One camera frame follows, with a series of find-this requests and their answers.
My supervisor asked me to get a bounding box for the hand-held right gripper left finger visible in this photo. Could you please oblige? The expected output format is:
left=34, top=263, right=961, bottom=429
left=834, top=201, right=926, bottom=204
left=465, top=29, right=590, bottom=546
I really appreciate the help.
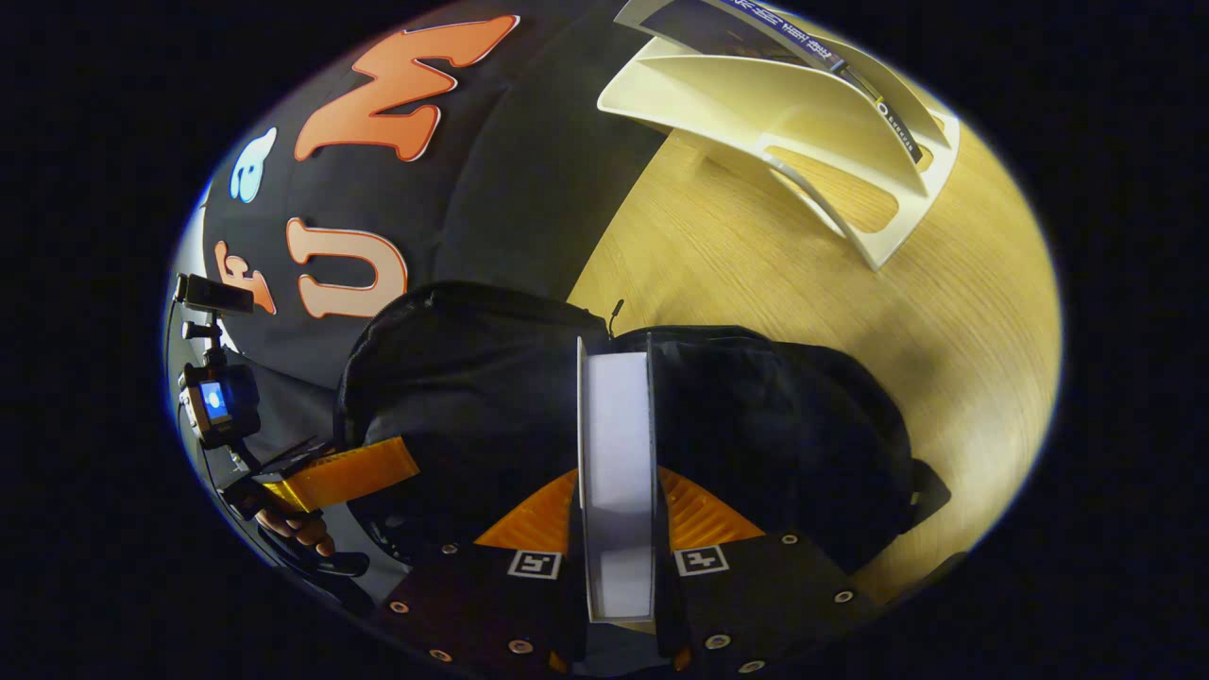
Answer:
left=378, top=467, right=585, bottom=676

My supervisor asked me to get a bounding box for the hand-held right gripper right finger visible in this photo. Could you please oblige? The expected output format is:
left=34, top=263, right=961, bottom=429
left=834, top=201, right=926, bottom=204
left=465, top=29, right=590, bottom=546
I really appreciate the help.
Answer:
left=656, top=466, right=879, bottom=676

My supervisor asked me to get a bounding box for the black schoolbag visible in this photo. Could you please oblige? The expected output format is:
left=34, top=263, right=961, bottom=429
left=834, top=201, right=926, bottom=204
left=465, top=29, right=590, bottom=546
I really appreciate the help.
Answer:
left=335, top=280, right=950, bottom=577

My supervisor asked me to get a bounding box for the portrait cover book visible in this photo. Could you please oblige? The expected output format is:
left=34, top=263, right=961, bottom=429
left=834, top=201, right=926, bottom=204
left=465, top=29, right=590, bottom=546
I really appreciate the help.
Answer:
left=576, top=337, right=659, bottom=624

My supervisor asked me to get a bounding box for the white bookshelf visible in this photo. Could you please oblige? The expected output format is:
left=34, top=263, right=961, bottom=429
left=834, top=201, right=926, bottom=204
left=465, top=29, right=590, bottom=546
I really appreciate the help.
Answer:
left=597, top=0, right=962, bottom=272

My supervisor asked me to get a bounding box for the blue night scene book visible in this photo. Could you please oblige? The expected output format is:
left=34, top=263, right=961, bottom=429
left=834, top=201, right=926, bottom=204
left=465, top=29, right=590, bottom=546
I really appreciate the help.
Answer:
left=614, top=0, right=931, bottom=166

